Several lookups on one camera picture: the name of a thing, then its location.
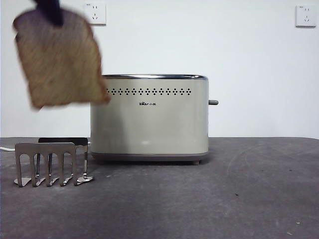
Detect cream toaster with chrome rim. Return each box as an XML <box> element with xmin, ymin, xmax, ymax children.
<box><xmin>90</xmin><ymin>74</ymin><xmax>210</xmax><ymax>166</ymax></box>

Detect stainless steel toast rack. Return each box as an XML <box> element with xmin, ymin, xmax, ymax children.
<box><xmin>13</xmin><ymin>137</ymin><xmax>96</xmax><ymax>187</ymax></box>

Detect white wall socket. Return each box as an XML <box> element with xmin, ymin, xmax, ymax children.
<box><xmin>295</xmin><ymin>4</ymin><xmax>316</xmax><ymax>28</ymax></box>
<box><xmin>84</xmin><ymin>2</ymin><xmax>107</xmax><ymax>26</ymax></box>

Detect brown bread slice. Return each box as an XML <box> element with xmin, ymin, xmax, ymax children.
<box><xmin>12</xmin><ymin>8</ymin><xmax>112</xmax><ymax>109</ymax></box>

